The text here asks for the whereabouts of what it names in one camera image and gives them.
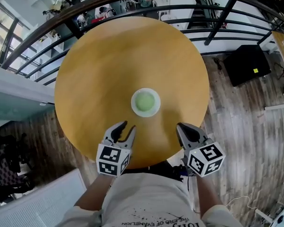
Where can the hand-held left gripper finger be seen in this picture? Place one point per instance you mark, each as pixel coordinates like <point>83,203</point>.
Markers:
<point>113,133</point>
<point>130,141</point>

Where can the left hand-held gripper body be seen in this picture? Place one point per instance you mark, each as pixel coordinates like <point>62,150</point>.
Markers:
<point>112,159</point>

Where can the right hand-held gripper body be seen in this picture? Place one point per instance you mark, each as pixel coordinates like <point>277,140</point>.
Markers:
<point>206,158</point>

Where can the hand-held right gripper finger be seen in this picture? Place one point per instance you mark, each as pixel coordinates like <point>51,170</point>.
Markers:
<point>194,135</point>
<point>180,137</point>

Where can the white round plate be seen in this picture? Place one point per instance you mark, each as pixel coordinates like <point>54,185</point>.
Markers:
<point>133,105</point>

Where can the green cabbage ball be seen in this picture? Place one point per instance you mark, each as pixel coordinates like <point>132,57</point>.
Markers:
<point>144,102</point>

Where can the person's left forearm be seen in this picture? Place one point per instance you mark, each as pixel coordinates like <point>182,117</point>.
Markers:
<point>94,193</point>

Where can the person's right forearm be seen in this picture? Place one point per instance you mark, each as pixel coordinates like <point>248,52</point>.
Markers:
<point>208,193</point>

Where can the black waist device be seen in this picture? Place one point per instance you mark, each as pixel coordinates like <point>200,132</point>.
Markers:
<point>178,172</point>

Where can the person's white printed t-shirt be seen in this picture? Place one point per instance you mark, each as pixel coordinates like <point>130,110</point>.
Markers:
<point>146,200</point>

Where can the black box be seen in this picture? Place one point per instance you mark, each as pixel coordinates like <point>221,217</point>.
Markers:
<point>246,65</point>

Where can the white ribbed panel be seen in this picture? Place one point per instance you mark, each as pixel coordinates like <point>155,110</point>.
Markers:
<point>38,207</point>

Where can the yellow sticker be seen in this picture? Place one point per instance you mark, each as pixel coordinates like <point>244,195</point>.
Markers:
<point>255,70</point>

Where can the black checkered chair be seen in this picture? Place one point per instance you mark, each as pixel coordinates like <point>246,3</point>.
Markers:
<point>7,167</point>

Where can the black tripod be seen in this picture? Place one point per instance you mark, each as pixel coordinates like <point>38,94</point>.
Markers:
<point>281,70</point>

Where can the black metal railing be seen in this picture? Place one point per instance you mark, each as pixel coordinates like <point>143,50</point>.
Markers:
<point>215,7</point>

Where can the large window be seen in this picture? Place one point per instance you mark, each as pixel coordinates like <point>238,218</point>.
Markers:
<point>4,29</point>

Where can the white equipment frame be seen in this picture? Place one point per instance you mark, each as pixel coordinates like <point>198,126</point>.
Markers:
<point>281,216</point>

